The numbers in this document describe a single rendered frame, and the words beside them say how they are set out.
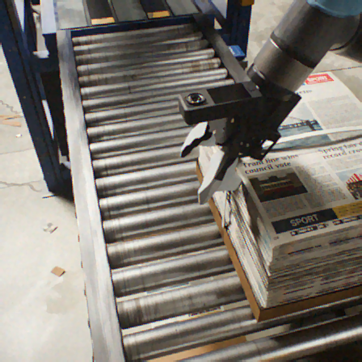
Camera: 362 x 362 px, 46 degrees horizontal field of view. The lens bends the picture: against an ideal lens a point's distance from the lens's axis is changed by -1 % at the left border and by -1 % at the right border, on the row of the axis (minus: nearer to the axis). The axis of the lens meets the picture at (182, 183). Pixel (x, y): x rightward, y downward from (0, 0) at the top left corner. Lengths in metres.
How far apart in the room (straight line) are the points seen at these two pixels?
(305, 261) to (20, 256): 1.46
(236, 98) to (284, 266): 0.25
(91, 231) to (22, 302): 0.95
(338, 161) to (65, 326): 1.25
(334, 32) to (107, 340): 0.58
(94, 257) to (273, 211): 0.39
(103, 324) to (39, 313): 1.00
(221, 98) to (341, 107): 0.31
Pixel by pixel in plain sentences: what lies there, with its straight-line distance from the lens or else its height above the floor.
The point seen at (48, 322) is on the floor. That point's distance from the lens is 1.73.
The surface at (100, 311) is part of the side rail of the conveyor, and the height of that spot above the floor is 0.80.
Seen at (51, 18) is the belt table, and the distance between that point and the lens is 1.77.
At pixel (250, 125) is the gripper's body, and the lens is 0.61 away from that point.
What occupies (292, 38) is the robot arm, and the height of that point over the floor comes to 1.24.
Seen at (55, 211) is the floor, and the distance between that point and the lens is 2.04.
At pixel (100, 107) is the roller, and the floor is 0.79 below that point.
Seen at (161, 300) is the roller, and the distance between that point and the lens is 0.79.
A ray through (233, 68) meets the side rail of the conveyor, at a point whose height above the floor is 0.80.
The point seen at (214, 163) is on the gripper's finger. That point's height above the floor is 1.07.
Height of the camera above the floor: 1.49
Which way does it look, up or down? 46 degrees down
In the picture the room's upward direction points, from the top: straight up
